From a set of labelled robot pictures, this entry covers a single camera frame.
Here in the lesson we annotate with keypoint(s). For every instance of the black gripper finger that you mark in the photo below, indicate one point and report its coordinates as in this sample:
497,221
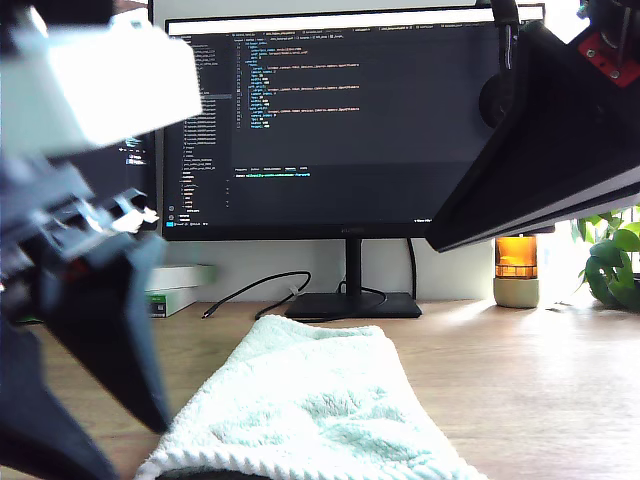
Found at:
550,222
110,340
550,140
30,425

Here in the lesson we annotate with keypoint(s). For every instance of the pale green fluffy tea towel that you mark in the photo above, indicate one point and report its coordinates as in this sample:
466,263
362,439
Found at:
310,400

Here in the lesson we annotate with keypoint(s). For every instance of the white box with green label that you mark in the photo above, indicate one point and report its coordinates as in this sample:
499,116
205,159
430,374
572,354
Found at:
170,302

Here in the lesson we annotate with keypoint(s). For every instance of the green leafy plant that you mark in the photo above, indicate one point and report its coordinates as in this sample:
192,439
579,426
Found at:
610,265

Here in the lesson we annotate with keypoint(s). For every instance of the pale pot with amber glass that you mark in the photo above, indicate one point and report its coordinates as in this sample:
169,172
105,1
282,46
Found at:
517,292

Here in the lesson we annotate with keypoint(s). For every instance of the white flat box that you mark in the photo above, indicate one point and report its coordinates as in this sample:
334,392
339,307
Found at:
180,275

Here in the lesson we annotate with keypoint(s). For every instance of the black headphones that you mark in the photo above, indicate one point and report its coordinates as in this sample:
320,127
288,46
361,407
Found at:
502,35

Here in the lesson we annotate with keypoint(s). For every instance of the large black monitor with stand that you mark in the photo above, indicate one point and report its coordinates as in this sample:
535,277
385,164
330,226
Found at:
325,150

